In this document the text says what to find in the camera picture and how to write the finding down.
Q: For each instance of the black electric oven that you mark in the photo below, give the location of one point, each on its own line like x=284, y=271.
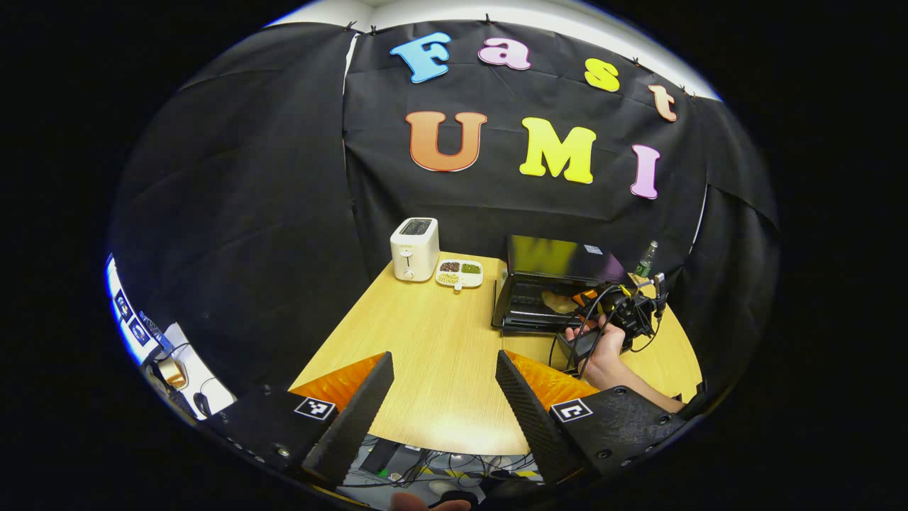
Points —
x=560, y=259

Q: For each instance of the green water bottle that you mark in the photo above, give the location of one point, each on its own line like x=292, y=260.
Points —
x=645, y=261

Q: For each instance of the white board with printed tags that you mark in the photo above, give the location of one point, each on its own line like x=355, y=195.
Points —
x=128, y=305

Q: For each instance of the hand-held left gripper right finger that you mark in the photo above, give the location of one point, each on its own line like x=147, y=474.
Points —
x=532, y=419

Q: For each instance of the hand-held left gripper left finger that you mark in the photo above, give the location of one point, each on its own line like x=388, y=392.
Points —
x=358, y=419

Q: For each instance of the white divided snack dish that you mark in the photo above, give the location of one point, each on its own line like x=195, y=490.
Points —
x=460, y=273

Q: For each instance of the black computer mouse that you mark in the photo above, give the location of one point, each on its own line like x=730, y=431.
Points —
x=202, y=404

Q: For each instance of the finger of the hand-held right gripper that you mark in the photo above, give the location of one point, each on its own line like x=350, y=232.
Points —
x=587, y=297

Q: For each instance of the white toaster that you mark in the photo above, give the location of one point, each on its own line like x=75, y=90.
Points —
x=415, y=248

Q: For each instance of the brown tape roll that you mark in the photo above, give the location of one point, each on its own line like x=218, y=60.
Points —
x=172, y=372

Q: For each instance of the tan pancake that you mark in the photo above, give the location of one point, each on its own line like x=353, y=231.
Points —
x=557, y=303

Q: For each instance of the white side desk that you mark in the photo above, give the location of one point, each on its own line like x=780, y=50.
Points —
x=213, y=383

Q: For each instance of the row of black cloth clips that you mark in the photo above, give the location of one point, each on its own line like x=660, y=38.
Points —
x=487, y=18

